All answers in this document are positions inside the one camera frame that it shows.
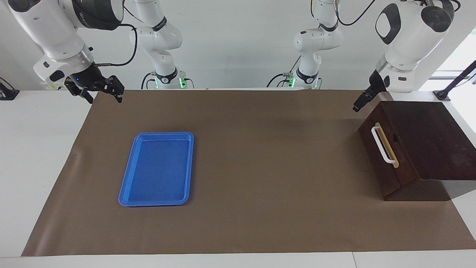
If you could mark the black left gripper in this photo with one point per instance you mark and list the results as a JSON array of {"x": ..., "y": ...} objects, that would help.
[{"x": 378, "y": 82}]

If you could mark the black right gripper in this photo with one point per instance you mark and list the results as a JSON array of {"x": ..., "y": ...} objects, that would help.
[{"x": 91, "y": 78}]

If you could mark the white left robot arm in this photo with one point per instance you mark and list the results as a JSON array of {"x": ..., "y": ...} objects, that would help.
[{"x": 409, "y": 33}]

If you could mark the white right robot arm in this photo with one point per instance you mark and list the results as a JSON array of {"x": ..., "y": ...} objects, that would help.
[{"x": 55, "y": 29}]

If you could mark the black pole stand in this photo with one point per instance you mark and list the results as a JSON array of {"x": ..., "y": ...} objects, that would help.
[{"x": 442, "y": 95}]

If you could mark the dark brown wooden cabinet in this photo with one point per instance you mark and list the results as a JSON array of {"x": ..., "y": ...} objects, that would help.
[{"x": 438, "y": 141}]

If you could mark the blue plastic tray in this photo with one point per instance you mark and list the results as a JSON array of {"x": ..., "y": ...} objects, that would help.
[{"x": 156, "y": 171}]

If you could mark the brown table mat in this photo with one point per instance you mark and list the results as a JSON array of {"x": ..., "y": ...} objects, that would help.
[{"x": 260, "y": 186}]

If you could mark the white wall socket strip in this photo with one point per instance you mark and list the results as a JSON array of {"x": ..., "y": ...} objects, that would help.
[{"x": 52, "y": 87}]

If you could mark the small black bracket stand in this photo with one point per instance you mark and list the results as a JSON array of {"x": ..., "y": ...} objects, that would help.
[{"x": 7, "y": 93}]

